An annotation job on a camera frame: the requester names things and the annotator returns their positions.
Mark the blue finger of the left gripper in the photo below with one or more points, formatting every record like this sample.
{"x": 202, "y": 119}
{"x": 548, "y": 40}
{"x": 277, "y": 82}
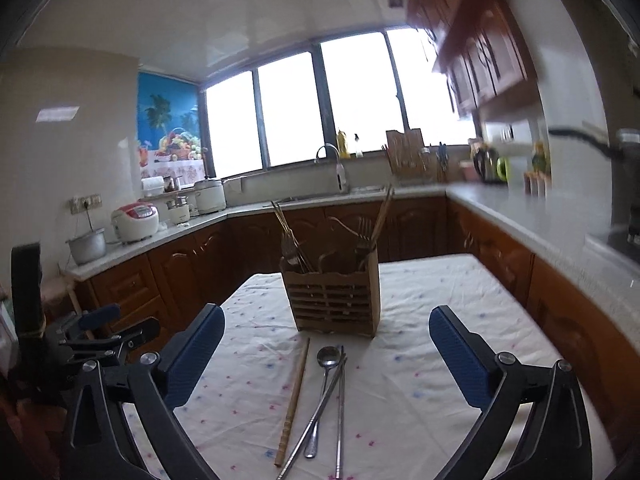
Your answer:
{"x": 77, "y": 323}
{"x": 113, "y": 349}

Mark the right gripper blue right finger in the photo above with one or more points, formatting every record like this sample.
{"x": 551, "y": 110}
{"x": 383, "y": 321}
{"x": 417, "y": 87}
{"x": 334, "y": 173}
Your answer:
{"x": 555, "y": 442}

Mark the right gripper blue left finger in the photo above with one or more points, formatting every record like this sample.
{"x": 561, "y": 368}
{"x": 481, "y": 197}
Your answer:
{"x": 98, "y": 443}

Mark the lower wooden kitchen cabinets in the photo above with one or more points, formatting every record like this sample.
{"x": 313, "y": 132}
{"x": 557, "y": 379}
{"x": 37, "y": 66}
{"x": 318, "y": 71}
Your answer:
{"x": 175, "y": 279}

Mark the kitchen sink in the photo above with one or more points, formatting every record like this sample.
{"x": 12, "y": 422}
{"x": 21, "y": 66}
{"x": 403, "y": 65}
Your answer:
{"x": 350, "y": 192}

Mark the aluminium pot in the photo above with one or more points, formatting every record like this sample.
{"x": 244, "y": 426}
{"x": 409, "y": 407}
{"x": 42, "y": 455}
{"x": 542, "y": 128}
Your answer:
{"x": 87, "y": 247}

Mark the black box device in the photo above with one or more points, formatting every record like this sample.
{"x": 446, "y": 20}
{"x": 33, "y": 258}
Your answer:
{"x": 26, "y": 278}

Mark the white red rice cooker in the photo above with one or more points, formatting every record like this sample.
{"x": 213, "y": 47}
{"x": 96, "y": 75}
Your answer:
{"x": 135, "y": 222}

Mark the white floral tablecloth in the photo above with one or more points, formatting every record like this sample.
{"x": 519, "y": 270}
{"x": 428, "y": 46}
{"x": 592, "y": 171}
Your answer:
{"x": 404, "y": 413}

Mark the wooden chopstick patterned end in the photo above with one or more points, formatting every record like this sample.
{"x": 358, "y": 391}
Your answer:
{"x": 292, "y": 407}

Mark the steel chopstick angled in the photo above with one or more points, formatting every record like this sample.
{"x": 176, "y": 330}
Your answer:
{"x": 315, "y": 417}

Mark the steel chopstick straight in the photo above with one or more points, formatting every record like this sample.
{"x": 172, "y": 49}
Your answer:
{"x": 339, "y": 453}

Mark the wooden utensil holder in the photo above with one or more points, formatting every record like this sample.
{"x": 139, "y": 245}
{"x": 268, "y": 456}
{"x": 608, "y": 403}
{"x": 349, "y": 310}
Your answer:
{"x": 335, "y": 298}

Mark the tropical fruit poster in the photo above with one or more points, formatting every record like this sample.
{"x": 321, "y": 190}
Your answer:
{"x": 168, "y": 129}

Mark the pink seasoning box set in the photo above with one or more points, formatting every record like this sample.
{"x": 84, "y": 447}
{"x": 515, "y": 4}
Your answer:
{"x": 536, "y": 183}

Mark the pink plastic container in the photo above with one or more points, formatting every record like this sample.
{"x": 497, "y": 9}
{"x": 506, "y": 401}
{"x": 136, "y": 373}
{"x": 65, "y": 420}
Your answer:
{"x": 468, "y": 171}

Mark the green label oil bottle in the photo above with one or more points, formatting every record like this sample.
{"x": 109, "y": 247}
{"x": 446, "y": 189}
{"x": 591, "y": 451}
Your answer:
{"x": 540, "y": 161}

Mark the sink faucet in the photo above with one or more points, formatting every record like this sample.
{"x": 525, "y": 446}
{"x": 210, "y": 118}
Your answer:
{"x": 330, "y": 154}

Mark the wooden dish rack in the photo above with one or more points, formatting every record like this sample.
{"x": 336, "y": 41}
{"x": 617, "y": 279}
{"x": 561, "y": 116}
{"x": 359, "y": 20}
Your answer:
{"x": 406, "y": 154}

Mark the yellow bottle on sill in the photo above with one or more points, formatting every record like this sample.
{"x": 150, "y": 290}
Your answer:
{"x": 343, "y": 151}

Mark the electric kettle green handle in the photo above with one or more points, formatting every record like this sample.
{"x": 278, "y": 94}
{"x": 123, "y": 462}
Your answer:
{"x": 489, "y": 165}

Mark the upper wooden wall cabinets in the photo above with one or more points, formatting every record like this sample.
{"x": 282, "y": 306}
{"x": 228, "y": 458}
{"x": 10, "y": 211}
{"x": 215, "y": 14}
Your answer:
{"x": 482, "y": 52}

